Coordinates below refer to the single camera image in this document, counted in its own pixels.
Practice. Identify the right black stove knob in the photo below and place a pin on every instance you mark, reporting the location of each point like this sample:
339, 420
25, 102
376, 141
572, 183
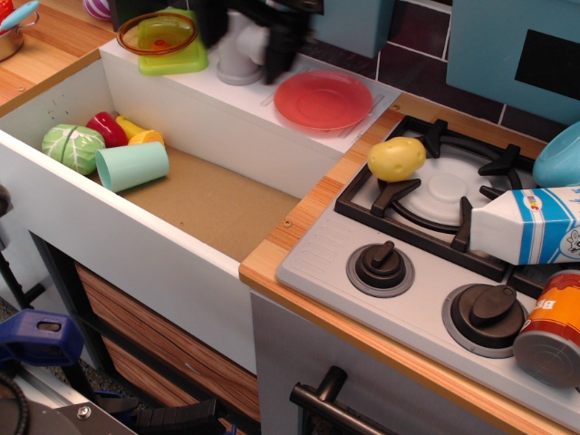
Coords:
489, 316

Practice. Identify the orange toy can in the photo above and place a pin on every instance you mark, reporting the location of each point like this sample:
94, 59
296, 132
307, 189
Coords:
547, 346

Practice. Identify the black oven door handle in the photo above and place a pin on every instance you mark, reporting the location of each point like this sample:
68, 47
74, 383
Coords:
321, 407

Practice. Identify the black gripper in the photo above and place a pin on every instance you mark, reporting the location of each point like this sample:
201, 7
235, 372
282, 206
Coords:
288, 24

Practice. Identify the black stove grate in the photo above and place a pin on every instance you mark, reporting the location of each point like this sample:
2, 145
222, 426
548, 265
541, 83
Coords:
431, 210

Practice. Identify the mint green plastic cup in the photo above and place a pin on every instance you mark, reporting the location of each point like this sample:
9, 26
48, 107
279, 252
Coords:
129, 166

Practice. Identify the yellow toy banana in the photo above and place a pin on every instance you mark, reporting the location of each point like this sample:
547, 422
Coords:
130, 128

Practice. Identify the green toy cabbage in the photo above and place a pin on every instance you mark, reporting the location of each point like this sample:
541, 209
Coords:
74, 146

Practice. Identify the blue clamp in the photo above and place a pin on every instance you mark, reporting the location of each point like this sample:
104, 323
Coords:
40, 338

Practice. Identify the red toy pepper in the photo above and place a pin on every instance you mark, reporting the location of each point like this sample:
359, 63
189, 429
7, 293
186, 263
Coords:
111, 131

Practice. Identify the orange transparent bowl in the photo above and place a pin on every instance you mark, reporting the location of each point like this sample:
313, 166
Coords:
157, 34

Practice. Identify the yellow toy potato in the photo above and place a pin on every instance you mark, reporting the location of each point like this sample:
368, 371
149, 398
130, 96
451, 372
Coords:
396, 159

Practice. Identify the white blue milk carton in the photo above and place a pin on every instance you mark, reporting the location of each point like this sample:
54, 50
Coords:
532, 226

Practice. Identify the orange toy fruit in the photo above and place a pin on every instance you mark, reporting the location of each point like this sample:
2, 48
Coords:
146, 136

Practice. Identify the pink striped toy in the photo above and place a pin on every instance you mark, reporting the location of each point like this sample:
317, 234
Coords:
98, 9

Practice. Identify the white toy sink basin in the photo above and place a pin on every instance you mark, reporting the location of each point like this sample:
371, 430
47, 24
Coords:
236, 169

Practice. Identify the grey toy faucet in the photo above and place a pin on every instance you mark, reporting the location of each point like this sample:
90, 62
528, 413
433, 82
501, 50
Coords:
242, 51

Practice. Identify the red plastic plate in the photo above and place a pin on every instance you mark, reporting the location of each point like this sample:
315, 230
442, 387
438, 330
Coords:
323, 100

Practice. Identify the black stove knob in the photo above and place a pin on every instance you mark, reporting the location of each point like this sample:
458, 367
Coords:
489, 316
380, 266

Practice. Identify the light blue bowl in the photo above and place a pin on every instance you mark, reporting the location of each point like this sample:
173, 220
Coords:
558, 163

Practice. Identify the small metal pot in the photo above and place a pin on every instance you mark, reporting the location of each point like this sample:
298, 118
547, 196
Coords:
12, 38

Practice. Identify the green plastic container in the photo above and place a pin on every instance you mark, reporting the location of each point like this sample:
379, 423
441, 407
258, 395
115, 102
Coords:
192, 59

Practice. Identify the left black stove knob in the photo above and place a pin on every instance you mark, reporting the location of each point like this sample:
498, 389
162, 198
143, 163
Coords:
380, 266

